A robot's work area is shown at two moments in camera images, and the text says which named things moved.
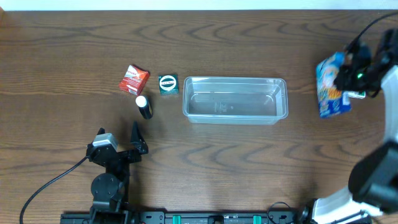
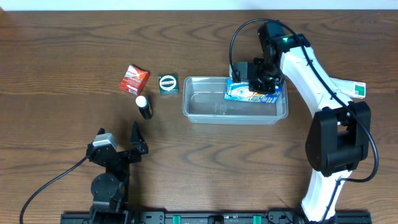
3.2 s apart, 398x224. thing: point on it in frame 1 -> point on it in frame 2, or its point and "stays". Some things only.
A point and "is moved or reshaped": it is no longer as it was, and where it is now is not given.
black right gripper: (347, 79) -> (265, 86)
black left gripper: (138, 143) stays
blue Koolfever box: (330, 98) is moved or reshaped
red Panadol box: (134, 80) stays
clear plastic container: (234, 100) stays
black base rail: (189, 217) stays
